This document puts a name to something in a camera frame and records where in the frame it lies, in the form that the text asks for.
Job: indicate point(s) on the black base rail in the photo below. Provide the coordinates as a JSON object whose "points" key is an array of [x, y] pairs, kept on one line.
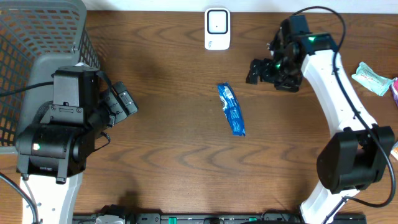
{"points": [[155, 218]]}

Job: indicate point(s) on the blue Oreo cookie pack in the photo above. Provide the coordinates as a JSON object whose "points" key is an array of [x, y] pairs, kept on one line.
{"points": [[231, 109]]}

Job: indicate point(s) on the grey plastic mesh basket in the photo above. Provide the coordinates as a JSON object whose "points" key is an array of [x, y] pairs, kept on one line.
{"points": [[37, 37]]}

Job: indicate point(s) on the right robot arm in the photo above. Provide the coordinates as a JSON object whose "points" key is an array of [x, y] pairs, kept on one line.
{"points": [[358, 151]]}

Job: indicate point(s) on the red purple snack bag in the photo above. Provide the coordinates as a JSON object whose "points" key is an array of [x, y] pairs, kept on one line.
{"points": [[394, 90]]}

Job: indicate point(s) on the small orange snack box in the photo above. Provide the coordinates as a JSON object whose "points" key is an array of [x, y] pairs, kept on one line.
{"points": [[394, 151]]}

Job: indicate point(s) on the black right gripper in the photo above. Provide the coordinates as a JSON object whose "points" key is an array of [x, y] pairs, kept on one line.
{"points": [[291, 85]]}

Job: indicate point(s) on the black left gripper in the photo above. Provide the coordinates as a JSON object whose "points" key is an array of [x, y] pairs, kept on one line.
{"points": [[116, 103]]}

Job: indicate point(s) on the mint green snack packet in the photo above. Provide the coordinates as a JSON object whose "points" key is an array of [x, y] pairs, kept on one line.
{"points": [[370, 80]]}

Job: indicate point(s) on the white barcode scanner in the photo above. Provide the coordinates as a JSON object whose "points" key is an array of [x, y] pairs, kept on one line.
{"points": [[217, 28]]}

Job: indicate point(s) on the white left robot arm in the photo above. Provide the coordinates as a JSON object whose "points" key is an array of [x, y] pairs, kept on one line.
{"points": [[54, 148]]}

